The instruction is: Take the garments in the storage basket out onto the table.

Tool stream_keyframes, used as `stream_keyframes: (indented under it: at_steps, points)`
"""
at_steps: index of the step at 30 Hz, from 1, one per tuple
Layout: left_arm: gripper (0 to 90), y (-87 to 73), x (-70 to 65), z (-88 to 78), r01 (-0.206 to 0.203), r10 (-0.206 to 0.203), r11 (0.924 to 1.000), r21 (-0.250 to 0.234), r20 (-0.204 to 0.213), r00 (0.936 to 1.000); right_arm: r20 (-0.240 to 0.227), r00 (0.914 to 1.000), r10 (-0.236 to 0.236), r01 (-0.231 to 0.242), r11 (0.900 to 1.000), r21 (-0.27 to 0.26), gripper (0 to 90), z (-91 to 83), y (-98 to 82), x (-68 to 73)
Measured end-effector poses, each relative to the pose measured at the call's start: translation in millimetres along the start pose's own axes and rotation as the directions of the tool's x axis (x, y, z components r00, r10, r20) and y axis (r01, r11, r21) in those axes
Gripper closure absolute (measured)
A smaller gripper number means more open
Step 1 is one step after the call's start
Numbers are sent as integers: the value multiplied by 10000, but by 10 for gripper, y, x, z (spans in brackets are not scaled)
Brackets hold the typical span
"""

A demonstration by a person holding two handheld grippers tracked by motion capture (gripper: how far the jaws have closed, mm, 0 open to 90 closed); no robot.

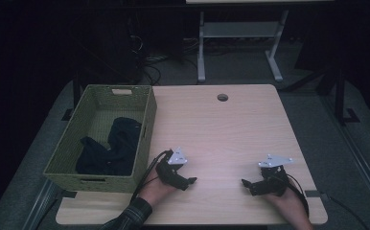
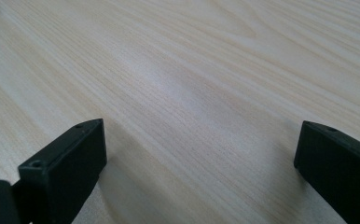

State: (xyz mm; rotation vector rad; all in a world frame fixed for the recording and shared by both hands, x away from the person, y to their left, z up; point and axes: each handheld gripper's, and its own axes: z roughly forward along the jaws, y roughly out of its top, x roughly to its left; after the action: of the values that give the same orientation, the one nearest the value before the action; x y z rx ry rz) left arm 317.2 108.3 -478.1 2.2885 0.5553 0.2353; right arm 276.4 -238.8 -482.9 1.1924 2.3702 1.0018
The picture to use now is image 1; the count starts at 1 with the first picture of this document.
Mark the black metal stand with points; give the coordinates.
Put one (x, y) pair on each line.
(339, 96)

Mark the grey tape strip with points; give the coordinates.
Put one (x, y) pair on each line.
(312, 193)

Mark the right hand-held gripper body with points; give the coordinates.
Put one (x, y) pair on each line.
(275, 182)

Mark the person's right hand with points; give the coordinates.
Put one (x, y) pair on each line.
(290, 204)

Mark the white metal stand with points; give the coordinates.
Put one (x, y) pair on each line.
(240, 29)

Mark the metal floor rail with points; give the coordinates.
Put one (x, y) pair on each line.
(362, 163)
(41, 204)

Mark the dark navy garment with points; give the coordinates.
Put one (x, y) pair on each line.
(122, 150)

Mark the green woven basket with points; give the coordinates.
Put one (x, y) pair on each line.
(71, 150)

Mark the person's left hand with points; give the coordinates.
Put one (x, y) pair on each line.
(154, 191)

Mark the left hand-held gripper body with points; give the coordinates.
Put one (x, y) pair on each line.
(167, 172)

